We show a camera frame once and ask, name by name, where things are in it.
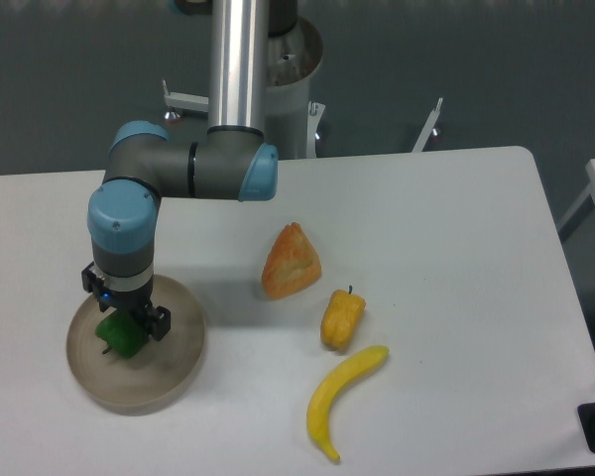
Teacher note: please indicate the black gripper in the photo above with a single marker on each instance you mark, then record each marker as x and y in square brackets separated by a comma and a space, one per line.
[127, 293]

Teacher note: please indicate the green toy pepper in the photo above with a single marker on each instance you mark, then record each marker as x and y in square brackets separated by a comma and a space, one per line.
[121, 333]

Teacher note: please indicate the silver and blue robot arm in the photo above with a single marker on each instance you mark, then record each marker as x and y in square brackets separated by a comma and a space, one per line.
[234, 163]

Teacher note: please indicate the beige round plate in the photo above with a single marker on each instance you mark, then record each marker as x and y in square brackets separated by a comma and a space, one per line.
[157, 374]

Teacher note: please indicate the yellow toy pepper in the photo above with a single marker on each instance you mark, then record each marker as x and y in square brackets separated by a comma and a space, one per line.
[341, 319]

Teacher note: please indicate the orange toy bread wedge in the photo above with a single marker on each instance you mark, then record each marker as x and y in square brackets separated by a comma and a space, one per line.
[292, 265]

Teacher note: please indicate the yellow toy banana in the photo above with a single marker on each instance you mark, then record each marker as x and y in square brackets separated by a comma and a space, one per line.
[347, 373]

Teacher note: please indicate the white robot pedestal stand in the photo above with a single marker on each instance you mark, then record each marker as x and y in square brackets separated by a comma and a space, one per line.
[294, 54]

